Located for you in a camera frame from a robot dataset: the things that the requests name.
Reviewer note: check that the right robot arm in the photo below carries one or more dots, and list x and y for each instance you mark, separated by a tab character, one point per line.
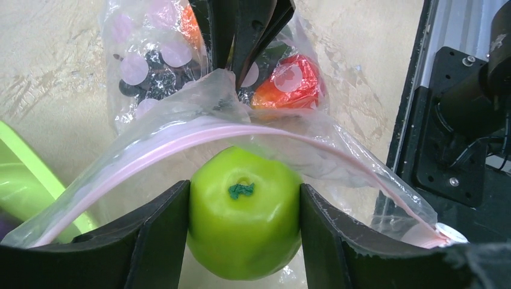
475	106

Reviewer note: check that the green fake apple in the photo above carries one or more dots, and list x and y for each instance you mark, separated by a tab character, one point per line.
244	215

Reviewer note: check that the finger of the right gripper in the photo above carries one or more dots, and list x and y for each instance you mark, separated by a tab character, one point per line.
257	23

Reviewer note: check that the orange green fake mango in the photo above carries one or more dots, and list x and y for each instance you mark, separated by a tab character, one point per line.
190	28

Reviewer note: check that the clear zip top bag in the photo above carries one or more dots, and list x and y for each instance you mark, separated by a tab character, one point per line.
307	141

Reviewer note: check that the red fake food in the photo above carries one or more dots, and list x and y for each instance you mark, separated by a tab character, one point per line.
296	82

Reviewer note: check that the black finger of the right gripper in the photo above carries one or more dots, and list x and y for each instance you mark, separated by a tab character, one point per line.
216	22

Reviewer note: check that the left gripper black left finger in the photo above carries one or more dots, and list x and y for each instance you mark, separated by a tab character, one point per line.
142	249

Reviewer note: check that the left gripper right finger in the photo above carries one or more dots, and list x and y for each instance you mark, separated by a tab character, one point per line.
341	252

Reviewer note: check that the green plastic tray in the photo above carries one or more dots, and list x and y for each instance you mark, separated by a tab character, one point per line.
28	186

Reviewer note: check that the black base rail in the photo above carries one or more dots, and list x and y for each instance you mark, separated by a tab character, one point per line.
465	180

